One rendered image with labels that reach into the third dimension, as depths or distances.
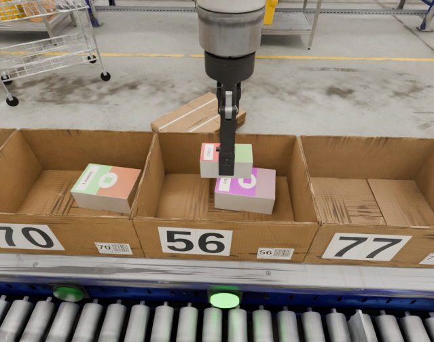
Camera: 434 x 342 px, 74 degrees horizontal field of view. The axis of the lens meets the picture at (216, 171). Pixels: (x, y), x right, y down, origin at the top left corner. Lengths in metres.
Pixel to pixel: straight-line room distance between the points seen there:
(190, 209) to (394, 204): 0.58
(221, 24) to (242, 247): 0.47
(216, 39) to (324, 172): 0.63
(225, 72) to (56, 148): 0.67
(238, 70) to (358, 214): 0.60
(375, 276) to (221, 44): 0.63
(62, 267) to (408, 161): 0.97
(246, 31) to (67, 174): 0.77
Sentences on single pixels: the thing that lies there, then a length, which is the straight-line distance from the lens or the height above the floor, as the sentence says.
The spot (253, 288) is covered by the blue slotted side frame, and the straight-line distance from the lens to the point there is 0.74.
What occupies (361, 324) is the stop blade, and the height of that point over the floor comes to 0.80.
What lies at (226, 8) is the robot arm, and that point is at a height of 1.44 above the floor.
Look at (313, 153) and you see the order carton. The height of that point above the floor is 0.99.
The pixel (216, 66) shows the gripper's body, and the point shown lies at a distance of 0.43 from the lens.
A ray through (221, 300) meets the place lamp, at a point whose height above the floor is 0.83.
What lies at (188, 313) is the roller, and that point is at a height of 0.75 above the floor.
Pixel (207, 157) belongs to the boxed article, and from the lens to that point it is 0.55.
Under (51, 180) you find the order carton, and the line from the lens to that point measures 1.03.
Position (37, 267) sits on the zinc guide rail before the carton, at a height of 0.89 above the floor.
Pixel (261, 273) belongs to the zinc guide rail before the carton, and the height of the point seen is 0.89.
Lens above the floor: 1.54
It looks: 46 degrees down
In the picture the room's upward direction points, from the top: straight up
